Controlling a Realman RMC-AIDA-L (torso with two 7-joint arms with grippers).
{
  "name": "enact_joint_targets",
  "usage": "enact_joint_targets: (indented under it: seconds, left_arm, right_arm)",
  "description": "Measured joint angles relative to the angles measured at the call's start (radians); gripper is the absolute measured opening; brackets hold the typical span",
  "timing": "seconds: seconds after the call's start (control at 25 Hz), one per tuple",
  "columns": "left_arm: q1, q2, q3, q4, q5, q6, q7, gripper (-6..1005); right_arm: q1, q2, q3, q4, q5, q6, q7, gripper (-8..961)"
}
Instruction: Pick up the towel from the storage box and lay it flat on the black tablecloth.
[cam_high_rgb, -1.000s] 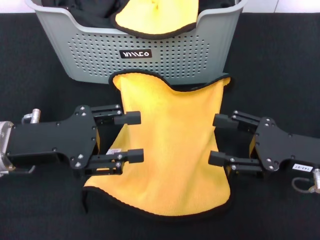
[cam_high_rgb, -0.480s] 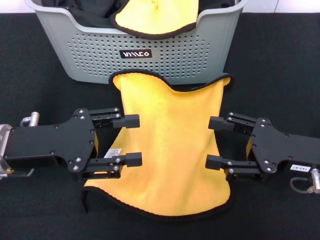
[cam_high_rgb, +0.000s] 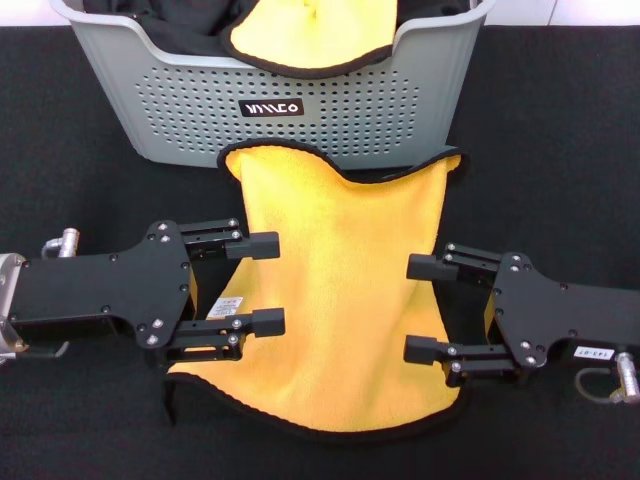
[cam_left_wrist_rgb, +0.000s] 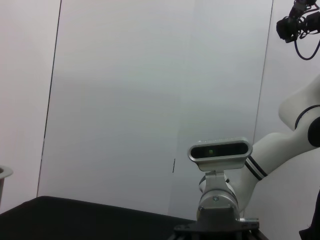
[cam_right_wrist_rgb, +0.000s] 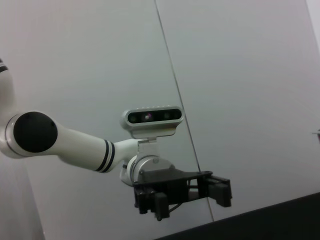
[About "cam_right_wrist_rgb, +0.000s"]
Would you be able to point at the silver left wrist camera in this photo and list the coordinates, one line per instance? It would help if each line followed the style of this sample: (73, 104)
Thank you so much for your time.
(150, 117)

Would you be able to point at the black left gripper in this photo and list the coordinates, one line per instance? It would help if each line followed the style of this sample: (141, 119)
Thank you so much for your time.
(172, 185)

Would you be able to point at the black tablecloth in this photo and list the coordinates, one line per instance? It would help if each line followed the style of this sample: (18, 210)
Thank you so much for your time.
(275, 225)

